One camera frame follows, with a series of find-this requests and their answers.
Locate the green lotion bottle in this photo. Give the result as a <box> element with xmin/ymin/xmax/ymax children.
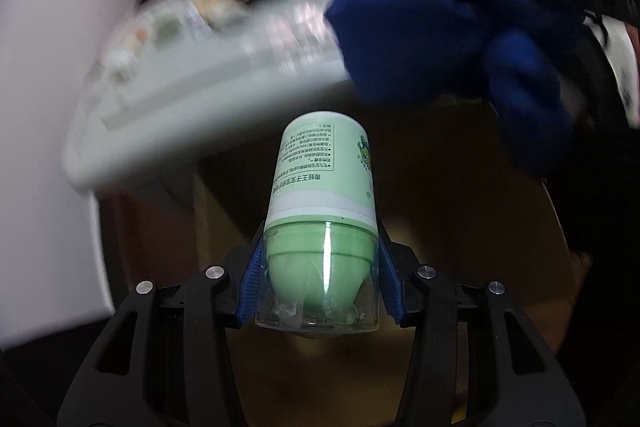
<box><xmin>255</xmin><ymin>112</ymin><xmax>380</xmax><ymax>336</ymax></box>

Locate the blue cloth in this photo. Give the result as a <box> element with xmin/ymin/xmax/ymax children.
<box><xmin>326</xmin><ymin>0</ymin><xmax>584</xmax><ymax>140</ymax></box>

